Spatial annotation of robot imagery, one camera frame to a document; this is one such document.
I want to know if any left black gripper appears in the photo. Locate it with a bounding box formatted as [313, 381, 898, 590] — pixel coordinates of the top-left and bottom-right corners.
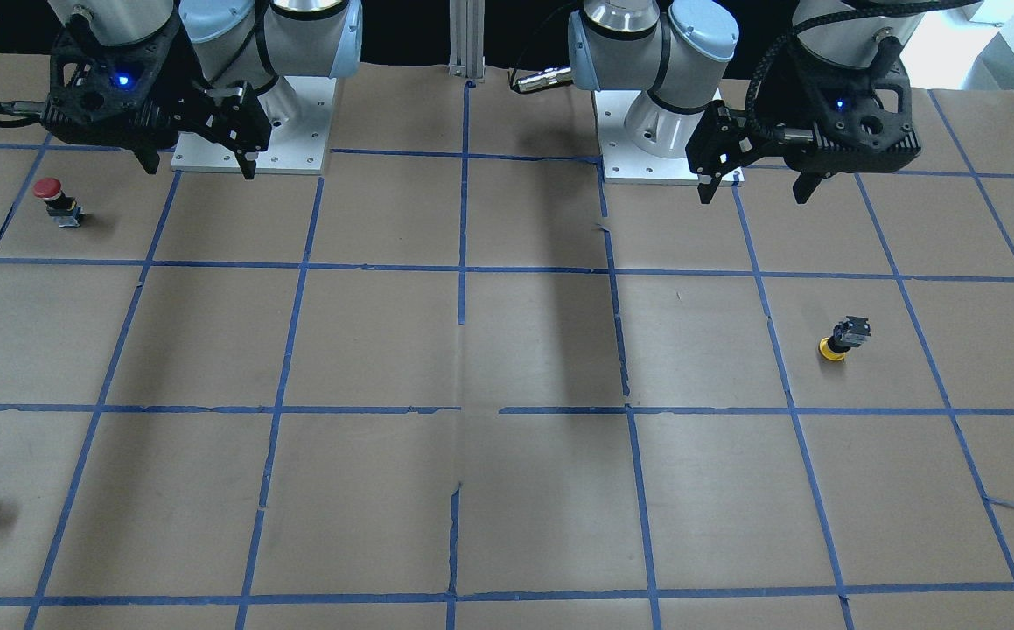
[686, 61, 921, 205]

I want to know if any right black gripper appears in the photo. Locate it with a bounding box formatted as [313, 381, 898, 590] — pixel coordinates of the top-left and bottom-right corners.
[41, 25, 272, 180]

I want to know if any yellow push button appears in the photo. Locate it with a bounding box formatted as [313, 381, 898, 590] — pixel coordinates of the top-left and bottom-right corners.
[818, 316, 871, 362]

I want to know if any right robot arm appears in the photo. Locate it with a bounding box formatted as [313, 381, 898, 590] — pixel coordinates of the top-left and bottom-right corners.
[38, 1, 364, 179]

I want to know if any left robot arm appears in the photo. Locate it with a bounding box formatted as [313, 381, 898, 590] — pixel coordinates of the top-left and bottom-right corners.
[509, 1, 958, 204]

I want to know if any red push button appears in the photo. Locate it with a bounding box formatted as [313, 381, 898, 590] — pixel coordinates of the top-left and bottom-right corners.
[31, 177, 82, 228]

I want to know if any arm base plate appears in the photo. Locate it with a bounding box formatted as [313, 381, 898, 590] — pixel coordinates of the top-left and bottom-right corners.
[171, 76, 336, 176]
[593, 89, 710, 185]

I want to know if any aluminium frame post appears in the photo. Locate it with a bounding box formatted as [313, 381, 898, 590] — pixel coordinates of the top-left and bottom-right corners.
[448, 0, 486, 83]

